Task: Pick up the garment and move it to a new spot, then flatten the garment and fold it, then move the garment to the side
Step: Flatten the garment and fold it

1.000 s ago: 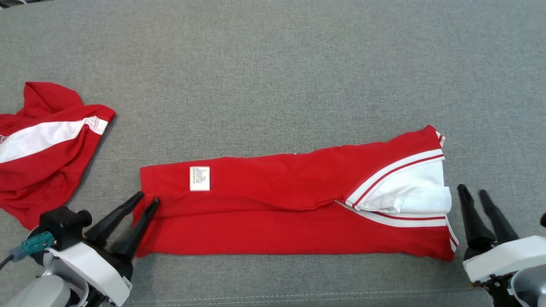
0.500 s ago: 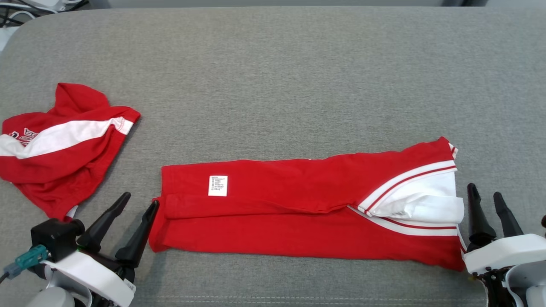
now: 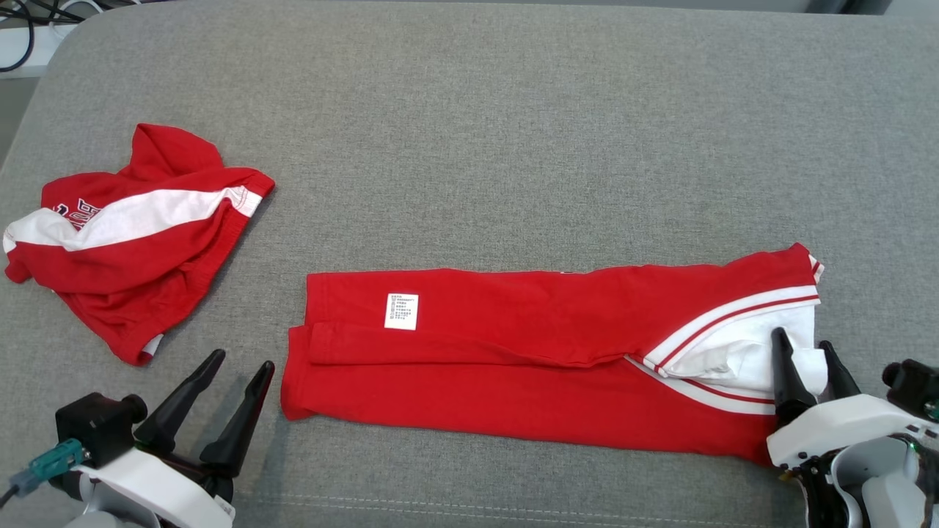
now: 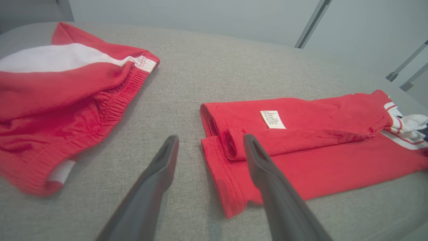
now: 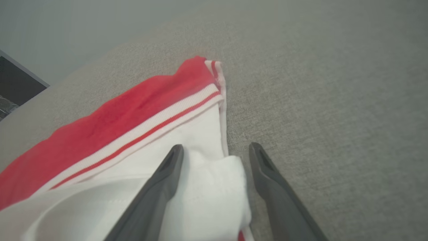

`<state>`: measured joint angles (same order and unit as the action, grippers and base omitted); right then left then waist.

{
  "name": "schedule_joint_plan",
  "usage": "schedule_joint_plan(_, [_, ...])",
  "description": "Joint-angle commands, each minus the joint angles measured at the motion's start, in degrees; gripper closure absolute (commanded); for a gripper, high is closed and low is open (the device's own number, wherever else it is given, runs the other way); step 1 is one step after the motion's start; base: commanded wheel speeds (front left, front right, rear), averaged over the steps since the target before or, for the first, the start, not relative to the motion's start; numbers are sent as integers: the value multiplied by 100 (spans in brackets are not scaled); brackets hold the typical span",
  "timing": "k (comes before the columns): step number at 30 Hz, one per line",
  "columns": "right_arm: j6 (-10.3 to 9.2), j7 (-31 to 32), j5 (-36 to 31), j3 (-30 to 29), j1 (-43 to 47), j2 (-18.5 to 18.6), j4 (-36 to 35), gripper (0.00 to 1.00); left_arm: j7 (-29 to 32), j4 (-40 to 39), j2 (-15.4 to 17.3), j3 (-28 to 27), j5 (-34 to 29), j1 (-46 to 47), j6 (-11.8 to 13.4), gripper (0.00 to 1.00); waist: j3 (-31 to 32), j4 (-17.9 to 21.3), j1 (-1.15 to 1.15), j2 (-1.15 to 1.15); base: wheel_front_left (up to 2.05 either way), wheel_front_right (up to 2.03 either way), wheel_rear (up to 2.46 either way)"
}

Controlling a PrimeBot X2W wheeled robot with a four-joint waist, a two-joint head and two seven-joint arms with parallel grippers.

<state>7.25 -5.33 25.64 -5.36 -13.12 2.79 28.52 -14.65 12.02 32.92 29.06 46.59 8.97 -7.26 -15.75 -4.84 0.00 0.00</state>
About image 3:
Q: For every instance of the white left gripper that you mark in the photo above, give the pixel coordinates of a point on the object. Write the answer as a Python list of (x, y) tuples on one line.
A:
[(169, 488)]

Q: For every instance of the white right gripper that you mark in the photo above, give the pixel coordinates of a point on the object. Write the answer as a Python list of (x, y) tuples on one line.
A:
[(843, 425)]

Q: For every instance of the red white t-shirt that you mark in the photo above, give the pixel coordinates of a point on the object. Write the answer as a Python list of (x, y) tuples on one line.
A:
[(513, 381)]

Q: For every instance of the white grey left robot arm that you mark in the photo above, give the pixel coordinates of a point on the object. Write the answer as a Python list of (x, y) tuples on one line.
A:
[(110, 519)]

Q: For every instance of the red shorts with white stripe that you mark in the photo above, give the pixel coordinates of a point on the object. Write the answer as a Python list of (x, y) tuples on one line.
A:
[(147, 271)]

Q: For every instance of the small white power strip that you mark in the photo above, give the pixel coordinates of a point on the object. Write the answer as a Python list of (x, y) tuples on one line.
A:
[(29, 55)]

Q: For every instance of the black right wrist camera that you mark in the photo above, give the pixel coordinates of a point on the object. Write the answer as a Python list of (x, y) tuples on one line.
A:
[(917, 385)]

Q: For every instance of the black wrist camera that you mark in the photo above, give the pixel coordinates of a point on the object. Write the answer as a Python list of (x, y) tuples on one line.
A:
[(95, 425), (917, 385)]

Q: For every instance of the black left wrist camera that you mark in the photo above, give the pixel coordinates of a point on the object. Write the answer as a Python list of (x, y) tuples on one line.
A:
[(95, 425)]

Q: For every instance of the teal left camera connector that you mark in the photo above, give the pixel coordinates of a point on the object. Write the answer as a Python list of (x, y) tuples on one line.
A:
[(55, 462)]

